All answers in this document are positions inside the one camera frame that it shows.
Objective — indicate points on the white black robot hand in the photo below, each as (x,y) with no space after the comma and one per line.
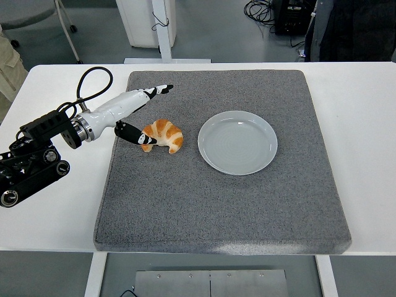
(117,105)

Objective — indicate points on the golden croissant bread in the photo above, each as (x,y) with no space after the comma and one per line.
(167,133)

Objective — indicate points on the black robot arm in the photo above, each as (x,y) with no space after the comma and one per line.
(40,127)

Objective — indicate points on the round grey plate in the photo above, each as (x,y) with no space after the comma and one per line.
(238,145)

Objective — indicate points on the grey metal plate with screws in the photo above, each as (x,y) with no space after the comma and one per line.
(173,284)

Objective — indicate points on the white cabinet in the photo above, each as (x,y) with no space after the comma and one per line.
(136,21)

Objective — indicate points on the person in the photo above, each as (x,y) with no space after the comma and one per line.
(355,31)
(9,68)

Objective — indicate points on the grey speckled mat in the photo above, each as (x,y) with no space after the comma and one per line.
(185,201)

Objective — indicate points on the grey chair with casters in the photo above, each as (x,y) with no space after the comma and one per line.
(24,12)

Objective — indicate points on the white table leg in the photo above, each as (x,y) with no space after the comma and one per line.
(326,277)
(94,275)

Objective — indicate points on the black electronics box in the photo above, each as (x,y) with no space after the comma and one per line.
(284,18)

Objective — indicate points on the white stand post with base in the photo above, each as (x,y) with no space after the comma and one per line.
(165,46)

